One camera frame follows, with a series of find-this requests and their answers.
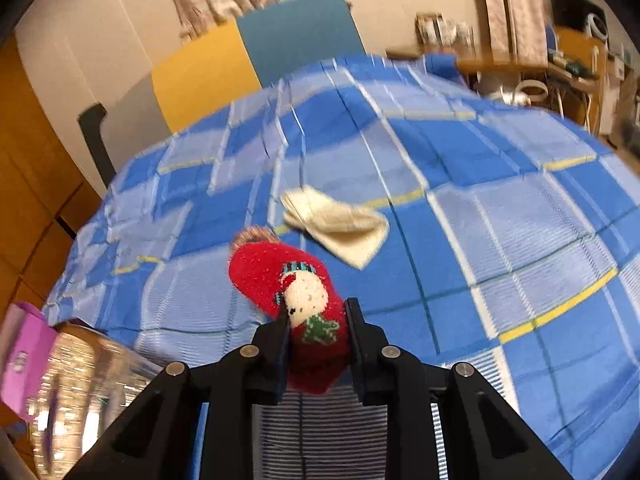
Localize red snowman sock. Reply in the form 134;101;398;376
229;240;349;394

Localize cream knitted cloth bundle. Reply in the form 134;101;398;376
281;186;390;270

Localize blue plaid bed sheet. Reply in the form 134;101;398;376
44;56;639;479

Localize purple cardboard box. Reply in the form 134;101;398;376
1;302;58;422

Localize wooden wardrobe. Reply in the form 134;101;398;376
0;35;101;311

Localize grey yellow blue headboard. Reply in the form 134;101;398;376
101;0;364;172

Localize wooden side table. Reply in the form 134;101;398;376
386;46;548;75

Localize wooden chair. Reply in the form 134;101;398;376
546;25;606;136

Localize packets on side table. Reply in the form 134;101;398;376
414;13;474;47

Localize right floral curtain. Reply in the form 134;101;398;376
480;0;548;67

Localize white small fan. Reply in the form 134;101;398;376
585;13;608;44

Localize black monitor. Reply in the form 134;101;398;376
550;0;606;33

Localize brown braided hair tie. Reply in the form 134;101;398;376
230;225;281;254

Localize black headboard post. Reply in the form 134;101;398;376
77;103;116;186

